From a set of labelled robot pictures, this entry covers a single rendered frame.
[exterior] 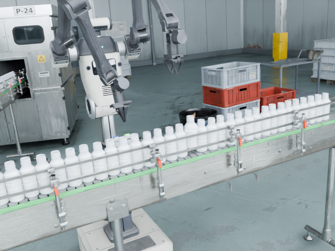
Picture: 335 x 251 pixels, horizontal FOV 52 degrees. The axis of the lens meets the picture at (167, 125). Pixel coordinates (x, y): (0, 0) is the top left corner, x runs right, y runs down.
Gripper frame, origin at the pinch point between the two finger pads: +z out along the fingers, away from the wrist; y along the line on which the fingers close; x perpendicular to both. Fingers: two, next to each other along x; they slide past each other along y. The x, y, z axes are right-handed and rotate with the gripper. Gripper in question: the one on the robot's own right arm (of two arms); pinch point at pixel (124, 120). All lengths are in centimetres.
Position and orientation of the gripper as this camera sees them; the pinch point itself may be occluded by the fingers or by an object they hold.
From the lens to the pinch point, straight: 176.2
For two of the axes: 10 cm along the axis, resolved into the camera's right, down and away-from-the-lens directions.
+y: 8.9, -2.0, 4.1
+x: -4.0, 1.1, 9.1
